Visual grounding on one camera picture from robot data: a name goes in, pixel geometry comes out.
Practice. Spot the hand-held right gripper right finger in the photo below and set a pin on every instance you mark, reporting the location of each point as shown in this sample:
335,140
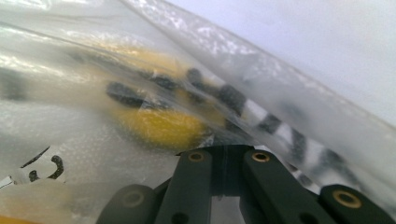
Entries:
274,186

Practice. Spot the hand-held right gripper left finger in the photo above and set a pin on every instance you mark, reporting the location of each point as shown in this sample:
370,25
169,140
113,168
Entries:
186,186

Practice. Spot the yellow pack with white caps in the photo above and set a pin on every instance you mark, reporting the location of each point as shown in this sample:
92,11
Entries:
162,126

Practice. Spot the clear plastic bag black print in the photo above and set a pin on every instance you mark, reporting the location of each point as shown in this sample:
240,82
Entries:
77,130

